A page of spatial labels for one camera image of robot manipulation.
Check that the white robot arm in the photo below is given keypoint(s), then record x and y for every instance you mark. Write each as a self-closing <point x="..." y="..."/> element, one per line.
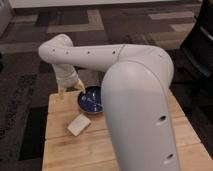
<point x="134" y="95"/>

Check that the dark blue ceramic bowl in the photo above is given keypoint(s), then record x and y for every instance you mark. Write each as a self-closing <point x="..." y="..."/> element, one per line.
<point x="90" y="101"/>

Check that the beige sponge block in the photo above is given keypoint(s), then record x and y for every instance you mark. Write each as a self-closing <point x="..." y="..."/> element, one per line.
<point x="78" y="124"/>

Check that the black chair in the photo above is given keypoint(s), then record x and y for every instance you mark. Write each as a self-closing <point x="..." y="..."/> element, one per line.
<point x="198" y="45"/>

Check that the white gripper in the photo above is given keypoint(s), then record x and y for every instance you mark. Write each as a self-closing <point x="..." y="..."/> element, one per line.
<point x="66" y="76"/>

